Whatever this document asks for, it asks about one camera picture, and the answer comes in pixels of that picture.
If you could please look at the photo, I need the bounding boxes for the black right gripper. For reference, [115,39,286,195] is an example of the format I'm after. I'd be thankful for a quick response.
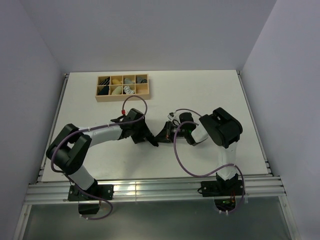
[154,120,188,143]

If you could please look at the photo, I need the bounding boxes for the wooden compartment box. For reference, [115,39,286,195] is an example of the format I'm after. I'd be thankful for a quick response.
[95,73,151,102]

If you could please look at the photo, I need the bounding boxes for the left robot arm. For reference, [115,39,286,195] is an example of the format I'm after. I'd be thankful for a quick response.
[46,118,159,200]

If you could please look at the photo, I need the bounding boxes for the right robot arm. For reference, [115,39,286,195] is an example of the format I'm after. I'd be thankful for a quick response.
[155,107,244,197]

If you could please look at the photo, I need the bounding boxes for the cream rolled socks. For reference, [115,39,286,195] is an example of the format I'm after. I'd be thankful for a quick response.
[111,86,123,95]

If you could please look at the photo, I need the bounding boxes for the dark grey rolled socks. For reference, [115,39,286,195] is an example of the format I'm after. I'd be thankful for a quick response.
[136,76,148,84]

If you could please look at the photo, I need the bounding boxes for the grey yellow rolled socks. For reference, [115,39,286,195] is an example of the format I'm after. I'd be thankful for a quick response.
[123,78,135,85]

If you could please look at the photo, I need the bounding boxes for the dark teal rolled socks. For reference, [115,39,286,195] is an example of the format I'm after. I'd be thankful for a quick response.
[97,85,110,96]

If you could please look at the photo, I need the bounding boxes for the black striped rolled socks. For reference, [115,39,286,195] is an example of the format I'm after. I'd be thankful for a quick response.
[99,77,110,86]

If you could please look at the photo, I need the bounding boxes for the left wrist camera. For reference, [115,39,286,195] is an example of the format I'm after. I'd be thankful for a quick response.
[122,108,144,123]

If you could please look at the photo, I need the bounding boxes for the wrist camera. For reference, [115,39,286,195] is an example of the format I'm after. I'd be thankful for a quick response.
[122,108,144,123]
[178,112,194,123]

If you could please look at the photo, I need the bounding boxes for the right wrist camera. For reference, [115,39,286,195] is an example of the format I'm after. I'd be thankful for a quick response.
[178,112,194,123]

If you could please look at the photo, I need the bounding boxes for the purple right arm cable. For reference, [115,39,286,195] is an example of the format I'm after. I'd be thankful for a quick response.
[168,108,246,216]

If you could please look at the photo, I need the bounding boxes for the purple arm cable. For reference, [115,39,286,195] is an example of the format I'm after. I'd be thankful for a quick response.
[51,96,148,221]
[168,108,246,216]

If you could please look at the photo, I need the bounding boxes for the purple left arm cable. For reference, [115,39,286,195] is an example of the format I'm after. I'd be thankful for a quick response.
[51,96,148,221]

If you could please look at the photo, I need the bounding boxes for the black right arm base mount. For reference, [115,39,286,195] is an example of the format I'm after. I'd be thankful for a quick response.
[197,180,244,197]

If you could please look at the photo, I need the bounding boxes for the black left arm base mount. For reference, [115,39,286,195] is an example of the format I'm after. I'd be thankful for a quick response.
[67,184,114,202]

